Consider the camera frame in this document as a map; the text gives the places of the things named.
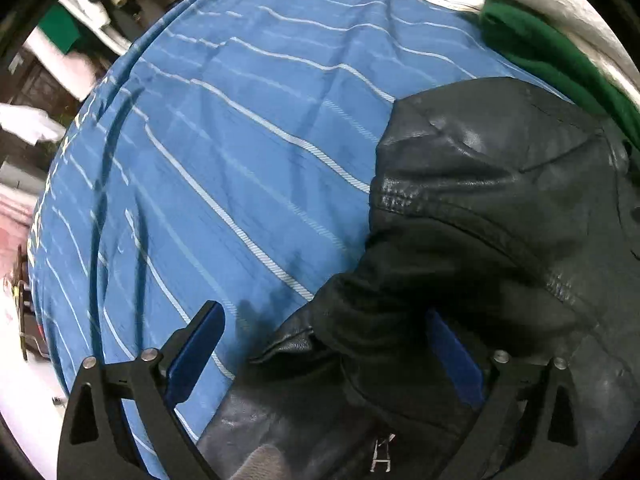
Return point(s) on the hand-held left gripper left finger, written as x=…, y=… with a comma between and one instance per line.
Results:
x=192, y=355

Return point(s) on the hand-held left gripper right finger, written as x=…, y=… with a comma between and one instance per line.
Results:
x=457, y=355

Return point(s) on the black leather jacket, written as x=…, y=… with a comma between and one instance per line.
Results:
x=450, y=280

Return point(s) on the blue striped bed sheet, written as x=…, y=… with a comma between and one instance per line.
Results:
x=210, y=160

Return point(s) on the white cloth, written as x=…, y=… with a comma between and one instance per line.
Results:
x=30, y=122

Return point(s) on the dark wooden cabinet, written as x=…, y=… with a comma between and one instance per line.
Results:
x=37, y=85

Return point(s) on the green cloth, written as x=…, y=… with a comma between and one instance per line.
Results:
x=550, y=55

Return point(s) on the green hanging garment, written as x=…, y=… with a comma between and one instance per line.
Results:
x=60, y=27

